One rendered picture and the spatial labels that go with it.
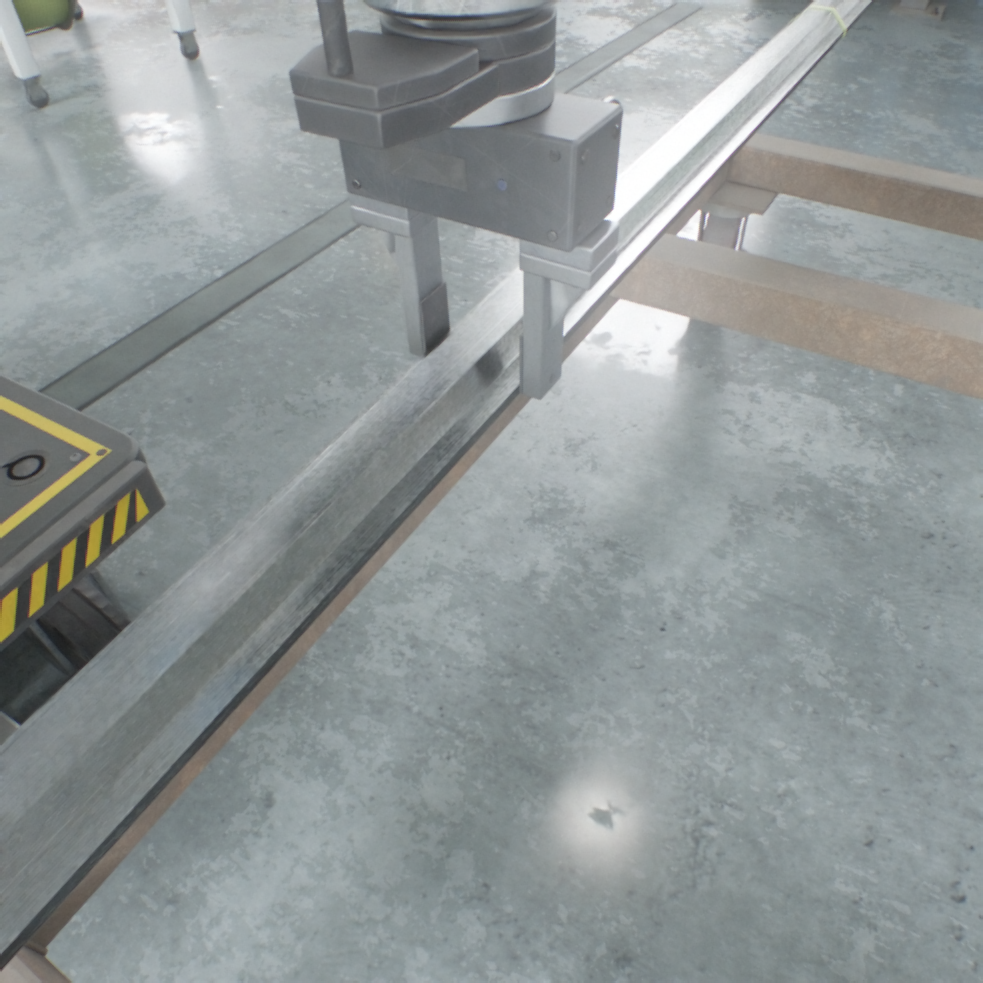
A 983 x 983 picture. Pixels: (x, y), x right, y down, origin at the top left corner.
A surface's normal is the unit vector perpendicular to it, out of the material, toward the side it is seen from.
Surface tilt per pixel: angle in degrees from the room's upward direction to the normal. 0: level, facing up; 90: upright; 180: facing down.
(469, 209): 90
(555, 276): 90
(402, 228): 90
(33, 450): 0
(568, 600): 0
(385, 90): 90
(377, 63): 0
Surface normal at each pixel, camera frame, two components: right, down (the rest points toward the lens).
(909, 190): -0.53, 0.63
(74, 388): -0.03, -0.69
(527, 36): 0.64, 0.55
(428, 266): 0.85, 0.37
